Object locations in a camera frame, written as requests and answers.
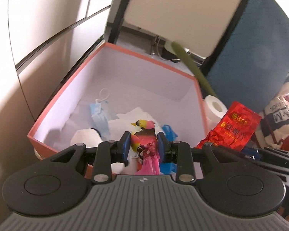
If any panda plush toy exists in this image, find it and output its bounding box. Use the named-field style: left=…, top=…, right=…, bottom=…
left=70, top=128, right=103, bottom=148

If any green massage brush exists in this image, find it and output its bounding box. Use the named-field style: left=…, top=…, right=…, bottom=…
left=171, top=41, right=218, bottom=97

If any white toilet paper roll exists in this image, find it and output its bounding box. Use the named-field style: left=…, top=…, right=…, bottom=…
left=203, top=95, right=228, bottom=130

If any red foil tea packet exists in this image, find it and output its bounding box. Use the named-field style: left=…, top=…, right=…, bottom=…
left=196, top=101, right=261, bottom=151

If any blue snack wrapper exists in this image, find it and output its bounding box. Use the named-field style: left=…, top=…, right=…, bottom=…
left=157, top=124, right=178, bottom=175

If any beige sofa armrest cushion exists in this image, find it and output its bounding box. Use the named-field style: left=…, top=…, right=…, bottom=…
left=124, top=0, right=241, bottom=57

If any white tissue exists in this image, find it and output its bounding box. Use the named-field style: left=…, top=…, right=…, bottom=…
left=108, top=107, right=161, bottom=140

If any pink cardboard storage box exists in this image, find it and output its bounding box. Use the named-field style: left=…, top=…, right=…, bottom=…
left=27, top=42, right=209, bottom=179

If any blue face mask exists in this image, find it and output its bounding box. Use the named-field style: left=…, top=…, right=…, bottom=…
left=89, top=88, right=111, bottom=138

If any blue quilted sofa cover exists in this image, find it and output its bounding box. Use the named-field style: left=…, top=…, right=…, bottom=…
left=201, top=0, right=289, bottom=113

